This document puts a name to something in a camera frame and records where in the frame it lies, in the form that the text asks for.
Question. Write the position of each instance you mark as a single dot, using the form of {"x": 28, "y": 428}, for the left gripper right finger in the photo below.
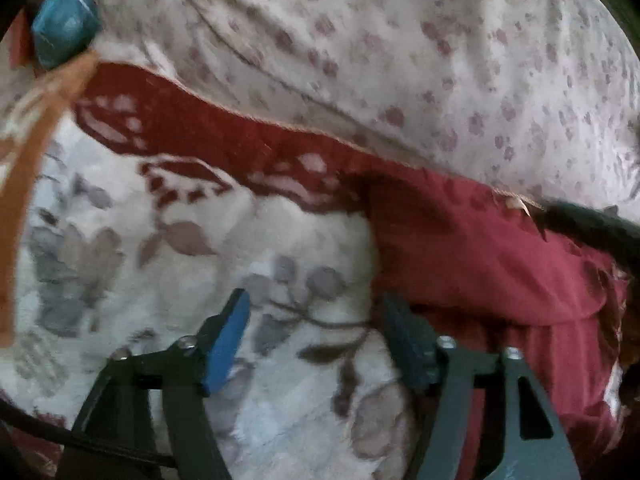
{"x": 481, "y": 413}

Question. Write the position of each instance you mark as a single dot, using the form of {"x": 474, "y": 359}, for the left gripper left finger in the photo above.
{"x": 116, "y": 415}

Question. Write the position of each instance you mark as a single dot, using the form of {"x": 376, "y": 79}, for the dark red small garment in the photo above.
{"x": 483, "y": 273}

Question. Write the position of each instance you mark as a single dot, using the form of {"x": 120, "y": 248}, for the orange patterned cloth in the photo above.
{"x": 24, "y": 141}

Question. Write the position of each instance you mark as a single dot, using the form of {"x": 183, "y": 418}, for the white and red floral blanket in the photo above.
{"x": 152, "y": 206}

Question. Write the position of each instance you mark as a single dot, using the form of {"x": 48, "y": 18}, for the pink floral bed sheet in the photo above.
{"x": 540, "y": 97}

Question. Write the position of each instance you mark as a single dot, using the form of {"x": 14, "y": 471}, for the blue bundle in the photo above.
{"x": 62, "y": 29}

